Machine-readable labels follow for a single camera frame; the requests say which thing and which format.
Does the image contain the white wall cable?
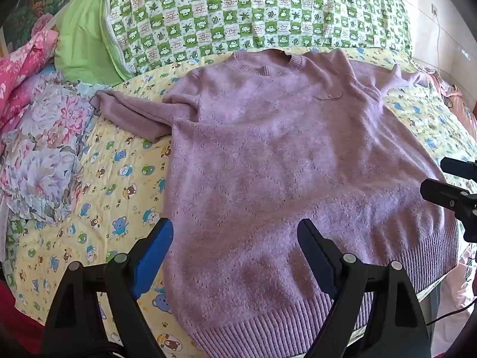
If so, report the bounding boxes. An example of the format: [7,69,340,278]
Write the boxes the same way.
[431,4,445,75]

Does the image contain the framed landscape painting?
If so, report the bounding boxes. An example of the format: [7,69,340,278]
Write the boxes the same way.
[1,0,70,53]

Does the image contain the pink floral cloth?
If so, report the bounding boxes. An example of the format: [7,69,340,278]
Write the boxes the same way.
[1,29,59,130]

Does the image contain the purple knit sweater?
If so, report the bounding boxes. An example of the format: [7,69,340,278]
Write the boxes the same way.
[92,49,459,357]

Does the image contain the green checkered quilt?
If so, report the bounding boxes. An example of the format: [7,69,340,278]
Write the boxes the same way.
[54,0,414,83]

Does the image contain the floral pastel quilt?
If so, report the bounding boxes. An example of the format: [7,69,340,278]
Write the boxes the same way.
[1,71,101,224]

